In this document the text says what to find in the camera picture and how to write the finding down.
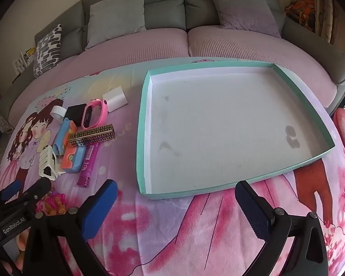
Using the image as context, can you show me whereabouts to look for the white charger plug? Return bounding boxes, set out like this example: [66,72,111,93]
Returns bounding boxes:
[103,86,129,113]

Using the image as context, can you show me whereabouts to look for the white rack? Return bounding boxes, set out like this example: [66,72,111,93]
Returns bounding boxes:
[13,47,36,74]

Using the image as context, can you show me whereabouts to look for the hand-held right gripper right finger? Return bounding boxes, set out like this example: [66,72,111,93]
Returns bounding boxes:
[235,181,330,276]

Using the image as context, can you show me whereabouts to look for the pink seat cover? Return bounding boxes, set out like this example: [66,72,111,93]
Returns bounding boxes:
[9,27,190,121]
[188,24,338,115]

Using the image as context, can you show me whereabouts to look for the black white patterned pillow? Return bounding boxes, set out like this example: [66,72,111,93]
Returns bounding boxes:
[33,23,62,79]

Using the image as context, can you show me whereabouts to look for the purple grey pillow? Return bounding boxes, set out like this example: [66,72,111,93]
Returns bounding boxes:
[206,0,282,38]

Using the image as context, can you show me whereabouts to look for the gold black patterned box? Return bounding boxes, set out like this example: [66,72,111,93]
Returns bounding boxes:
[67,123,116,148]

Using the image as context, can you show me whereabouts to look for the magenta plastic tube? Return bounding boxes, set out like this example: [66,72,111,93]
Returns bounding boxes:
[77,142,101,187]

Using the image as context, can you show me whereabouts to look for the white ring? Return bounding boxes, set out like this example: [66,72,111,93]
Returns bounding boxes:
[50,106,66,124]

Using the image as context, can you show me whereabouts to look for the pink smartwatch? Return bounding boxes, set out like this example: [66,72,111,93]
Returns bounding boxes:
[81,99,109,129]

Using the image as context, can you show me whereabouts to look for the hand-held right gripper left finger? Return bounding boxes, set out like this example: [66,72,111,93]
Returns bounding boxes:
[20,180,118,276]

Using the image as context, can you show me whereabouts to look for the printed cartoon blanket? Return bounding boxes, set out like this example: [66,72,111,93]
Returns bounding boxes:
[0,57,345,276]

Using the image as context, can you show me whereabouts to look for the orange blue box cutter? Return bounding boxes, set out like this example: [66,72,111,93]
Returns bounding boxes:
[58,145,88,174]
[53,118,78,157]

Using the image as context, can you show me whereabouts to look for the cream hair claw clip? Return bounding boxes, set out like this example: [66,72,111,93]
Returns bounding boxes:
[38,145,66,181]

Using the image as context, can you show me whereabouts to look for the orange toy figure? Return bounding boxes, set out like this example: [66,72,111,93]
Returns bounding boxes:
[42,191,66,216]

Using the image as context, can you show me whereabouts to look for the orange patterned cloth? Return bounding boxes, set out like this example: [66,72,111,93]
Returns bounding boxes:
[285,0,318,25]

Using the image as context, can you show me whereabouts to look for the teal shallow cardboard tray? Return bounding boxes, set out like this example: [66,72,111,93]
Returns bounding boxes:
[136,60,336,201]

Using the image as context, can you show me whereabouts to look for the black charger plug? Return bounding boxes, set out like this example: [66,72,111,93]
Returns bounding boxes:
[64,104,87,127]

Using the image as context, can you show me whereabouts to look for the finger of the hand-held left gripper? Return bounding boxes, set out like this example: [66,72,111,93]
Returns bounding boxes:
[0,180,22,204]
[20,177,52,208]

